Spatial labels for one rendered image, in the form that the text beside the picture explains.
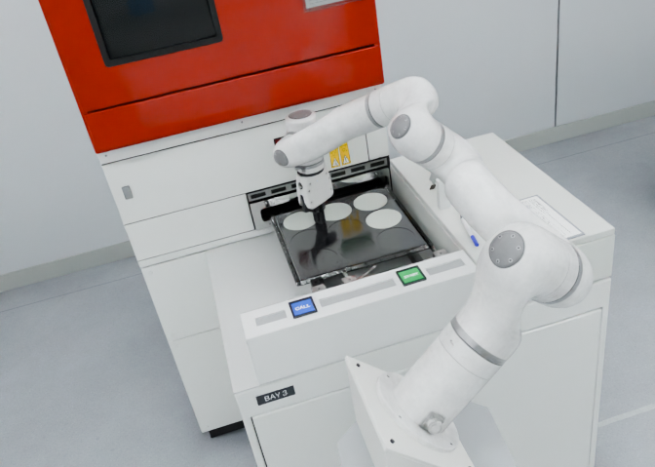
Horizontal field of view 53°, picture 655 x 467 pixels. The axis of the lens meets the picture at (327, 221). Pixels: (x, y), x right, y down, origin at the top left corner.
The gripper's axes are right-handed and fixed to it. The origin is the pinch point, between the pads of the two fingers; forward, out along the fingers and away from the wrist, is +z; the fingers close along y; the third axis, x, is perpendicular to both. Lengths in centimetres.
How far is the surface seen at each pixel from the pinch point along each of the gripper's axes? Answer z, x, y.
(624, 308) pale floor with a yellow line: 92, -50, 110
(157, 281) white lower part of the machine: 16, 40, -35
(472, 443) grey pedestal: 10, -72, -37
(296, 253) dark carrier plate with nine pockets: 2.0, -5.2, -15.2
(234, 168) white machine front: -14.4, 22.8, -8.5
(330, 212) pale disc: 1.9, 0.8, 5.6
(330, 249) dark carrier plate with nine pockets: 2.0, -11.9, -8.8
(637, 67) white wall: 58, 12, 281
